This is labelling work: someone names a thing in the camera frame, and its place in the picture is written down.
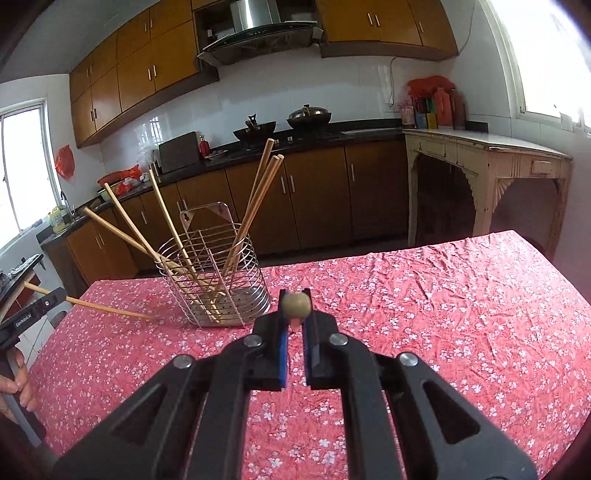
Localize dark cutting board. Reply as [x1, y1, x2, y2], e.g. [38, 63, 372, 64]
[158, 131, 201, 174]

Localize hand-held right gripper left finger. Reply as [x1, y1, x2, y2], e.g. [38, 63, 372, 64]
[51, 290, 293, 480]

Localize wooden base cabinets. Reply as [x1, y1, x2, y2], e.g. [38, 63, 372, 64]
[44, 138, 409, 287]

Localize steel range hood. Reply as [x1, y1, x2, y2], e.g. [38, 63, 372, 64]
[197, 0, 324, 65]

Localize dark brown bottle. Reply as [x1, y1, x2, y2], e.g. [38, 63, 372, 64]
[450, 89, 467, 130]

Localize black side counter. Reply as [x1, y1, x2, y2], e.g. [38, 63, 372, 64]
[0, 254, 44, 324]

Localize wooden chopstick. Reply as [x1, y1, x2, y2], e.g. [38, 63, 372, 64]
[23, 281, 153, 320]
[217, 155, 284, 317]
[148, 171, 219, 322]
[213, 156, 279, 315]
[82, 207, 218, 296]
[281, 291, 313, 332]
[104, 183, 211, 298]
[221, 139, 275, 280]

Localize black wok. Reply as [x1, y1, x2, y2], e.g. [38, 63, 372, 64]
[233, 115, 277, 141]

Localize small kitchen window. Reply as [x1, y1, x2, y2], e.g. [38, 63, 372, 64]
[480, 0, 591, 134]

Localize wall cable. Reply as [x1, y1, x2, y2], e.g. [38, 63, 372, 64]
[388, 0, 481, 109]

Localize black kitchen countertop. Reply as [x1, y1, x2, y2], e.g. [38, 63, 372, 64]
[36, 124, 407, 243]

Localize large kitchen window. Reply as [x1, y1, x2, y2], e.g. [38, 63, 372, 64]
[0, 97, 63, 250]

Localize worn white side table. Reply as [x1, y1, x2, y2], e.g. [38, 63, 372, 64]
[403, 127, 573, 259]

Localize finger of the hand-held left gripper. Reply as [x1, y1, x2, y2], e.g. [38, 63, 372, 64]
[36, 287, 68, 313]

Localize wooden wall cabinet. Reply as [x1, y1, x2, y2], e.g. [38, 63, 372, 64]
[316, 0, 459, 61]
[69, 0, 220, 149]

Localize red floral tablecloth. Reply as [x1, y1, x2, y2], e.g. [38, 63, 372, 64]
[28, 229, 583, 480]

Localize black gas stove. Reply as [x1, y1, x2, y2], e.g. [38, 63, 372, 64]
[231, 131, 342, 146]

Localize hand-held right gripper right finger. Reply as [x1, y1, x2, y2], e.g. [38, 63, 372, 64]
[300, 288, 539, 480]

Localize orange bottle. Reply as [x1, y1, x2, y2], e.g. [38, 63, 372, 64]
[434, 88, 452, 127]

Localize metal wire utensil holder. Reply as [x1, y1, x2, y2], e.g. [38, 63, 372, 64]
[156, 202, 272, 328]

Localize red plastic bag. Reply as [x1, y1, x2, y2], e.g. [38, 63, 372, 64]
[115, 167, 141, 195]

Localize dark pot with lid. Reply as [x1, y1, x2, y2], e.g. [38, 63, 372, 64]
[286, 104, 332, 129]

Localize red wall decoration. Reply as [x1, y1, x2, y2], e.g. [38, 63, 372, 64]
[54, 144, 75, 180]

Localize person's left hand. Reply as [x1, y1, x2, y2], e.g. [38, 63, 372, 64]
[0, 351, 41, 416]

